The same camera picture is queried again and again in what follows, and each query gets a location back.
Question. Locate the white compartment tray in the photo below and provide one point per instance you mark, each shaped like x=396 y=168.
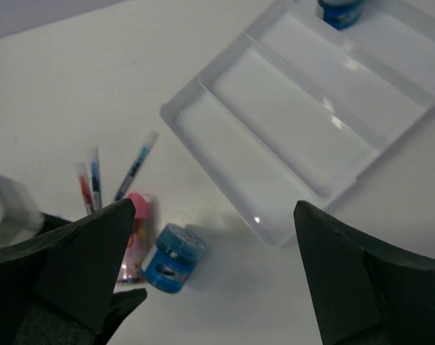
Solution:
x=295 y=110

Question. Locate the blue jar patterned lid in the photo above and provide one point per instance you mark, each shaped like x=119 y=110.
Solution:
x=341 y=14

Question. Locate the dark blue pen refill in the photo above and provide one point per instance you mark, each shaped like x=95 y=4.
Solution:
x=142 y=155

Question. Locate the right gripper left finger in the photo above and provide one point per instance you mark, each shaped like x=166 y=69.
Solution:
x=58 y=286

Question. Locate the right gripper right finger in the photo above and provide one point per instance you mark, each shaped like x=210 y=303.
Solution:
x=364 y=290

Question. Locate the red pen refill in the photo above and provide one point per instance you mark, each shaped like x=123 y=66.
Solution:
x=83 y=180

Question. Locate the pink capped tube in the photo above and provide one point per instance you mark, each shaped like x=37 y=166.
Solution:
x=141 y=238

